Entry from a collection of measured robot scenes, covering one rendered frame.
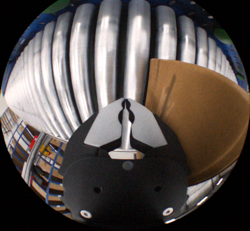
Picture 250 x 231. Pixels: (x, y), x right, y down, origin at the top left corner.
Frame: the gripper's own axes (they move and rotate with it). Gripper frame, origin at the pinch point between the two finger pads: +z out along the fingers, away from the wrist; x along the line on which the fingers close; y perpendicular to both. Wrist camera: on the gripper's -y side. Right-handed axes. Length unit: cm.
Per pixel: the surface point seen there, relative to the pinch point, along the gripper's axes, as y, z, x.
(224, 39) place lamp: -21.2, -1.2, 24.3
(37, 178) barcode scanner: 30, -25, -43
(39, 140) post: 27, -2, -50
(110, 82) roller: -0.9, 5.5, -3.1
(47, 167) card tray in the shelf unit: 74, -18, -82
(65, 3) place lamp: -21.5, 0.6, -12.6
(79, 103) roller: 4.1, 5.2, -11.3
